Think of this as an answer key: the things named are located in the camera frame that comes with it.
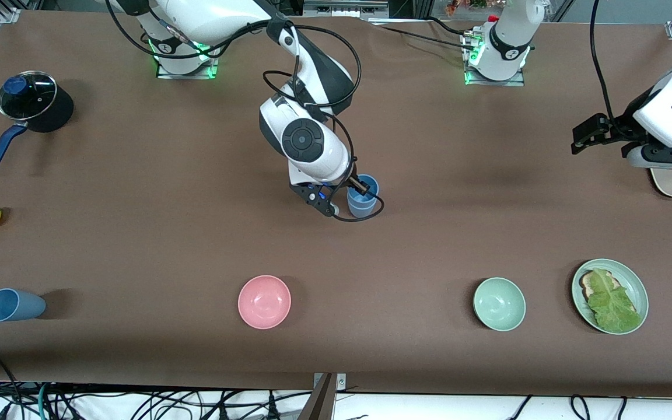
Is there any metal table edge bracket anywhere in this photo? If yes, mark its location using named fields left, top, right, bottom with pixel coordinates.
left=313, top=373, right=347, bottom=390

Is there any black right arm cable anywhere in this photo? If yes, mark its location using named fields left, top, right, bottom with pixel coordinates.
left=106, top=0, right=384, bottom=223

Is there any grey power strip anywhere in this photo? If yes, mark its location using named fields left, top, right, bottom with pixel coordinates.
left=304, top=0, right=389, bottom=18

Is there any pink bowl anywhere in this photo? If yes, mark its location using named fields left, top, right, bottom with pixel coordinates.
left=237, top=275, right=292, bottom=330

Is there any teal cable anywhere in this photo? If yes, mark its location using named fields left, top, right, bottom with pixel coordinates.
left=37, top=382, right=52, bottom=420

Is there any black pot with blue handle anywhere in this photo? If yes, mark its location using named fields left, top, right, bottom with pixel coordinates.
left=0, top=82, right=75, bottom=173

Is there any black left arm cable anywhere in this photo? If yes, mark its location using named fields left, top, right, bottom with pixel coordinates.
left=590, top=0, right=620, bottom=126

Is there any black table cable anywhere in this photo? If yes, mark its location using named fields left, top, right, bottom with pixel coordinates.
left=371, top=17, right=480, bottom=53

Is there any toast slice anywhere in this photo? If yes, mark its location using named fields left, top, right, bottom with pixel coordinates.
left=581, top=271, right=622, bottom=301

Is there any mint green bowl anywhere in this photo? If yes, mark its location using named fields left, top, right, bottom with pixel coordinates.
left=473, top=277, right=527, bottom=332

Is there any dark metal post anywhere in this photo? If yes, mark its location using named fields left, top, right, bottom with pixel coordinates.
left=298, top=373, right=337, bottom=420

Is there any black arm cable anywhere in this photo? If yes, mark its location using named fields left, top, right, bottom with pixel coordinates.
left=106, top=0, right=384, bottom=223
left=590, top=0, right=620, bottom=126

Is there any mint green plate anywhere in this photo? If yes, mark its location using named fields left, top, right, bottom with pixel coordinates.
left=572, top=258, right=649, bottom=335

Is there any green lettuce leaf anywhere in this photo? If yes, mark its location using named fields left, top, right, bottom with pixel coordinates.
left=587, top=268, right=643, bottom=333

